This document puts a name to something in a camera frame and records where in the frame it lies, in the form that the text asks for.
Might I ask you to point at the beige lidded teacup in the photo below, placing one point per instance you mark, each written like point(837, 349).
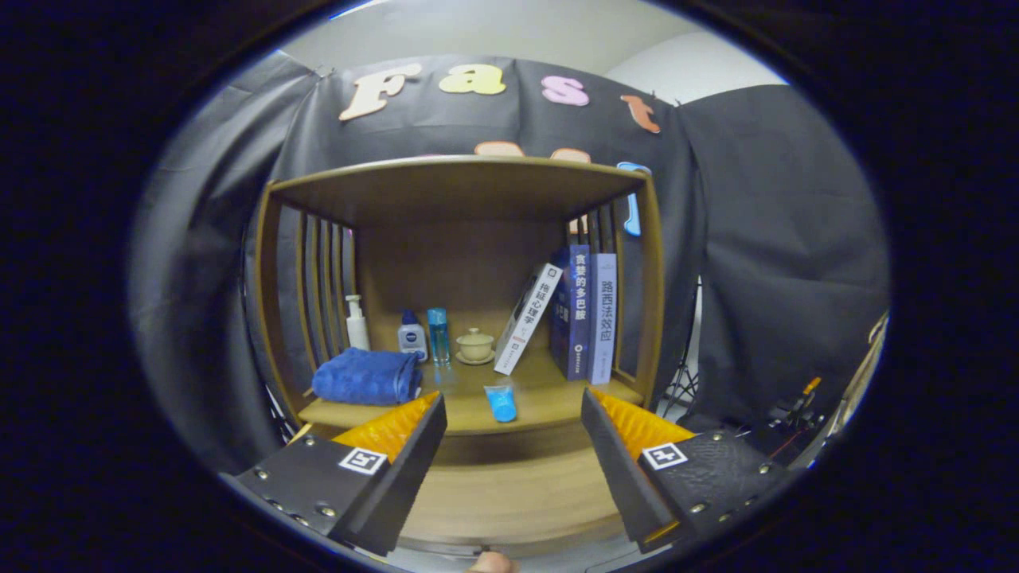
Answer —
point(475, 346)

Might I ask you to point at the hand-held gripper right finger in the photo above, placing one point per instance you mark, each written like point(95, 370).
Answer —
point(617, 477)

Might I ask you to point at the blue rolled towel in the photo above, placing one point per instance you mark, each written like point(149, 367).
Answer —
point(362, 378)

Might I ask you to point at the wooden cabinet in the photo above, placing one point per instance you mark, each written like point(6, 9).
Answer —
point(454, 263)

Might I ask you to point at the blue tube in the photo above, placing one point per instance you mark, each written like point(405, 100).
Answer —
point(501, 406)

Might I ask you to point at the white bottle with blue cap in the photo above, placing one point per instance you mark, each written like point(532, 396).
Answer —
point(411, 338)

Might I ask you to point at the wooden countertop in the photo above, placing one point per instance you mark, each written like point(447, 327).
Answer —
point(549, 390)

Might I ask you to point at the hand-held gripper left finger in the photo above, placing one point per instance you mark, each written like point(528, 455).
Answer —
point(410, 477)

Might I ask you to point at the white book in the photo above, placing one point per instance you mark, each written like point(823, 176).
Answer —
point(525, 322)

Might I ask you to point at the black and orange clamp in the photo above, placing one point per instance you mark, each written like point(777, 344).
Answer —
point(796, 410)

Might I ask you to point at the white pump bottle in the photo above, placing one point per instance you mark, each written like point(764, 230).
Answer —
point(357, 330)

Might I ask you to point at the black book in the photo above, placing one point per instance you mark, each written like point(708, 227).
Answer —
point(560, 326)

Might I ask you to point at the wooden drawer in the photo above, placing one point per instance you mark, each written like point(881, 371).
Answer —
point(509, 493)

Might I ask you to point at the dark blue book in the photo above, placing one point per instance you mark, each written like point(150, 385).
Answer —
point(579, 318)

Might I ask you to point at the black backdrop cloth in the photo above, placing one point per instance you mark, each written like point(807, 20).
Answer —
point(796, 239)

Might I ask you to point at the clear blue bottle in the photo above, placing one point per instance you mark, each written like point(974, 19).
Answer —
point(438, 338)

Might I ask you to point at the pale lilac book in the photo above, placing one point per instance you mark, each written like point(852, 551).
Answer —
point(603, 318)

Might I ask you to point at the black tripod stand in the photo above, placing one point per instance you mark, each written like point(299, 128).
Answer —
point(683, 390)

